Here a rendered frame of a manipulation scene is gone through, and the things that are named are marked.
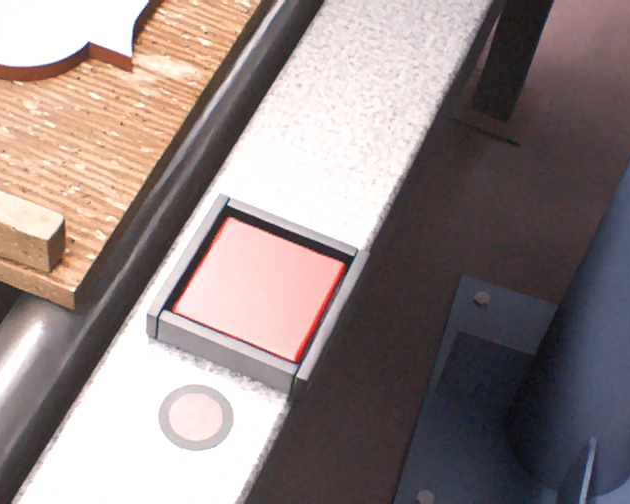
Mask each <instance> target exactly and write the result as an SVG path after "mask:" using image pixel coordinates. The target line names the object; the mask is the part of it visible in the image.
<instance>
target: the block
mask: <svg viewBox="0 0 630 504"><path fill-rule="evenodd" d="M64 249H66V234H65V219H64V217H63V216H62V215H61V214H59V213H57V212H54V211H52V210H49V209H46V208H44V207H41V206H39V205H35V204H33V203H30V202H28V201H25V200H22V199H20V198H17V197H14V196H11V195H10V194H6V193H3V192H0V256H1V257H4V258H8V259H11V260H14V261H17V262H20V264H23V265H26V266H29V267H32V268H36V269H39V270H42V271H44V272H50V271H51V270H52V269H53V268H54V266H55V265H56V262H57V261H58V259H59V258H60V256H61V255H62V253H63V252H64Z"/></svg>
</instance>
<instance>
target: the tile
mask: <svg viewBox="0 0 630 504"><path fill-rule="evenodd" d="M163 1H165V0H0V78H1V79H7V80H16V81H33V80H41V79H47V78H52V77H55V76H58V75H61V74H63V73H66V72H68V71H70V70H71V69H74V68H76V67H77V66H79V65H80V64H81V63H83V62H84V61H85V60H86V59H87V58H88V56H89V55H90V56H93V58H95V59H98V60H101V61H103V62H107V63H110V64H112V65H115V66H117V67H120V68H123V69H125V70H128V71H131V47H132V41H133V38H134V35H135V33H136V32H137V30H139V29H140V28H141V26H142V25H143V23H144V21H145V20H146V18H147V17H148V15H149V14H150V13H151V11H152V10H153V9H154V8H155V7H156V6H157V5H159V4H160V3H161V2H163Z"/></svg>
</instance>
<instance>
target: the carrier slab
mask: <svg viewBox="0 0 630 504"><path fill-rule="evenodd" d="M270 2H272V0H165V1H163V2H161V3H160V4H159V5H157V6H156V7H155V8H154V9H153V10H152V11H151V13H150V14H149V15H148V17H147V18H146V20H145V21H144V23H143V25H142V26H141V28H140V29H139V30H137V32H136V33H135V35H134V38H133V41H132V47H131V71H128V70H125V69H123V68H120V67H117V66H115V65H112V64H110V63H107V62H103V61H101V60H98V59H95V58H93V56H90V55H89V56H88V58H87V59H86V60H85V61H84V62H83V63H81V64H80V65H79V66H77V67H76V68H74V69H71V70H70V71H68V72H66V73H63V74H61V75H58V76H55V77H52V78H47V79H41V80H33V81H16V80H7V79H1V78H0V192H3V193H6V194H10V195H11V196H14V197H17V198H20V199H22V200H25V201H28V202H30V203H33V204H35V205H39V206H41V207H44V208H46V209H49V210H52V211H54V212H57V213H59V214H61V215H62V216H63V217H64V219H65V234H66V249H64V252H63V253H62V255H61V256H60V258H59V259H58V261H57V262H56V265H55V266H54V268H53V269H52V270H51V271H50V272H44V271H42V270H39V269H36V268H32V267H29V266H26V265H23V264H20V262H17V261H14V260H11V259H8V258H4V257H1V256H0V281H2V282H4V283H8V284H10V285H13V286H15V287H17V288H20V289H22V290H25V291H27V292H30V293H32V294H36V295H38V296H41V297H43V299H45V300H48V301H50V302H53V303H55V304H58V305H60V306H63V307H65V308H69V309H71V310H75V309H76V308H77V307H78V306H79V304H80V303H81V301H82V298H83V297H84V295H85V294H86V292H87V291H88V289H89V287H90V286H91V284H92V283H93V281H94V280H95V278H96V276H98V275H99V273H100V272H101V270H102V268H103V267H104V265H105V264H106V261H107V260H108V258H109V256H110V255H111V253H112V252H113V250H114V249H115V247H116V245H117V244H118V242H119V241H120V239H121V238H122V236H123V234H124V233H125V231H126V230H127V228H128V225H129V224H131V222H132V221H133V219H134V218H135V216H136V214H137V213H138V211H139V210H140V208H141V207H142V205H143V203H144V202H145V200H146V199H147V197H148V195H149V194H150V192H151V191H152V188H153V187H154V185H155V183H156V182H157V180H158V179H159V177H160V176H161V174H162V172H163V171H165V169H166V168H167V166H168V165H169V163H170V161H171V160H172V158H173V157H174V155H175V152H176V151H177V149H178V148H179V146H180V145H181V143H182V141H183V140H184V138H185V137H186V135H187V134H188V132H189V130H190V129H191V127H192V126H193V124H194V122H195V121H196V119H197V117H198V115H199V114H201V112H202V110H203V109H204V107H205V106H206V104H207V103H208V101H209V99H210V98H211V96H212V95H213V93H214V91H215V90H216V88H217V87H218V85H219V84H220V81H221V79H222V78H223V76H224V75H225V73H226V72H227V70H228V68H229V67H230V65H231V64H232V62H233V61H234V59H235V57H237V56H238V54H239V53H240V51H241V48H242V47H243V45H244V44H245V42H246V41H247V39H248V37H249V36H250V34H251V33H252V31H253V30H254V28H255V26H256V25H257V23H258V22H259V20H260V18H261V16H262V14H263V13H264V11H265V10H266V8H267V6H268V5H269V3H270Z"/></svg>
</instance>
